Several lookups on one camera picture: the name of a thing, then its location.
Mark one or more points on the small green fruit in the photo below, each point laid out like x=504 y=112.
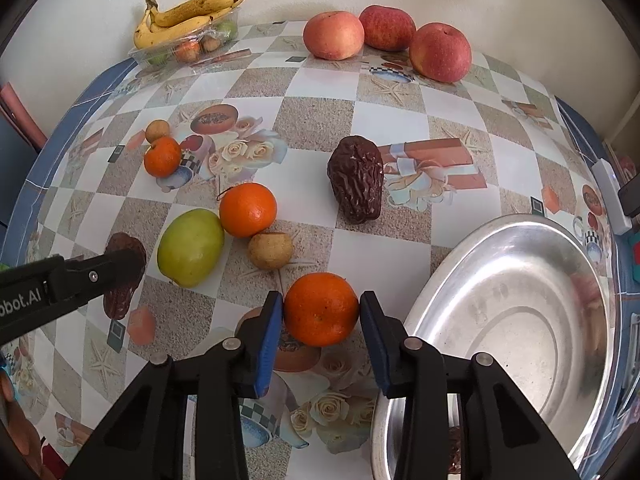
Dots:
x=227 y=30

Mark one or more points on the white power strip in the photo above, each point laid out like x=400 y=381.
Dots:
x=607 y=195

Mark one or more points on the patterned checkered tablecloth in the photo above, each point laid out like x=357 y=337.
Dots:
x=310 y=120

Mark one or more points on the small brown longan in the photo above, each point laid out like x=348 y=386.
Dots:
x=157 y=131

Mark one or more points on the green apple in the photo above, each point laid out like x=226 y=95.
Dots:
x=190 y=247

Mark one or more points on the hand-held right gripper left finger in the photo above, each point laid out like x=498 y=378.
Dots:
x=270 y=342

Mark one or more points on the pale pink apple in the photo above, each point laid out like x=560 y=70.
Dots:
x=333 y=35

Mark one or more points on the small orange mandarin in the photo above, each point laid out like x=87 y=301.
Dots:
x=162 y=156

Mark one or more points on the large red apple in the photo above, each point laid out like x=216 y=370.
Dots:
x=441 y=52

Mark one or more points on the glass fruit bowl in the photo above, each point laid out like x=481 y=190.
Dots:
x=145 y=55

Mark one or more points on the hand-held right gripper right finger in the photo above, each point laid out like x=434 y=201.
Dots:
x=372 y=347

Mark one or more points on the small brown nut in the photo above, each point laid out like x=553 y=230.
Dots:
x=211 y=43

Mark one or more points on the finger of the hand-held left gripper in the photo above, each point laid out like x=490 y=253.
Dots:
x=100 y=275

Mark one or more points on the small orange fruit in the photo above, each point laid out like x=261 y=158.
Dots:
x=187 y=52

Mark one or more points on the silver metal bowl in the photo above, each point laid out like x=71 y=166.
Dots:
x=500 y=310

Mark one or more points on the yellow banana bunch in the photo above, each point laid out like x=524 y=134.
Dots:
x=190 y=10

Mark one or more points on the black power adapter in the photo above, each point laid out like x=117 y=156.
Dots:
x=631 y=197

